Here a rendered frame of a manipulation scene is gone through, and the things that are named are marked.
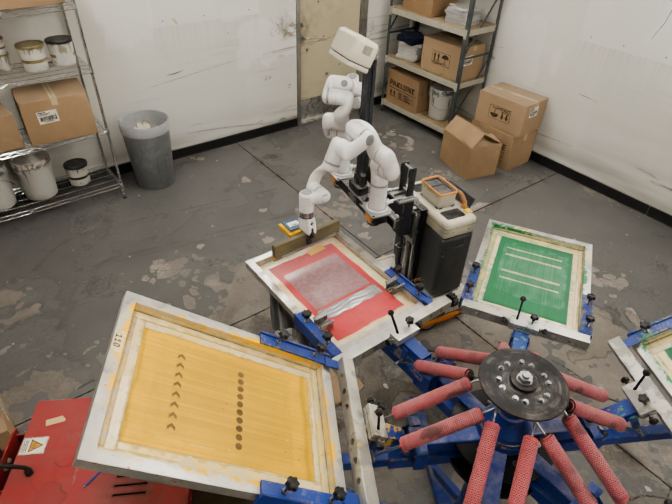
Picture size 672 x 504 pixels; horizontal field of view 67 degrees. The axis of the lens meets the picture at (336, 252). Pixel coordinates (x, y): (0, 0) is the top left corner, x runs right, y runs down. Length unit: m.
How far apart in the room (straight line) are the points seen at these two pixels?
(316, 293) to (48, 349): 2.08
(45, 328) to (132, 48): 2.67
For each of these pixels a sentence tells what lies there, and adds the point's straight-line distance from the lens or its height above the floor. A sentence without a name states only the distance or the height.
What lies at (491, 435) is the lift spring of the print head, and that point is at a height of 1.24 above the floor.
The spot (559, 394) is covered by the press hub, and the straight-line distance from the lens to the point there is 1.90.
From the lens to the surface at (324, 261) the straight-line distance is 2.74.
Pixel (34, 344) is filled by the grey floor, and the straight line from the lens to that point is 4.05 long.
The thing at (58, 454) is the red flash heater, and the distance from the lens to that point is 2.02.
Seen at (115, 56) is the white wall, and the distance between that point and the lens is 5.36.
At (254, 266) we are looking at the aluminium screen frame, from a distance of 2.67.
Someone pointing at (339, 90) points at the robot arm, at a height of 1.70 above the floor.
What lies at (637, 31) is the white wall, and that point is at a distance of 5.56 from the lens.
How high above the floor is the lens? 2.70
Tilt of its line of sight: 38 degrees down
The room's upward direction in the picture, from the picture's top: 3 degrees clockwise
